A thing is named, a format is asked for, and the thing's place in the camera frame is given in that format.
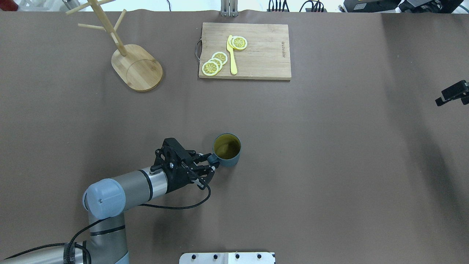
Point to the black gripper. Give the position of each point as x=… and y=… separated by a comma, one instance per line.
x=177, y=182

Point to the lemon slice by knife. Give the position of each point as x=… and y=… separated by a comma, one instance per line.
x=238, y=42

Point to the wooden cutting board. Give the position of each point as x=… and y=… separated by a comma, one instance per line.
x=266, y=57

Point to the wooden cup rack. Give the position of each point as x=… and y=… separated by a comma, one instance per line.
x=138, y=69

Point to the middle lemon slice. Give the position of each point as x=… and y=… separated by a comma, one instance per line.
x=218, y=62

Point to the aluminium frame post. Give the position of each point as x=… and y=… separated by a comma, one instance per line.
x=229, y=8

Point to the lemon slice near handle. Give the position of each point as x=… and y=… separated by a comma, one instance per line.
x=209, y=69

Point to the yellow plastic knife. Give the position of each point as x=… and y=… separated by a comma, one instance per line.
x=229, y=48

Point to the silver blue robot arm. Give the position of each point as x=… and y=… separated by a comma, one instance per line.
x=104, y=240

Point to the blue cup yellow inside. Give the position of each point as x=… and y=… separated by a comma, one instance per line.
x=226, y=150

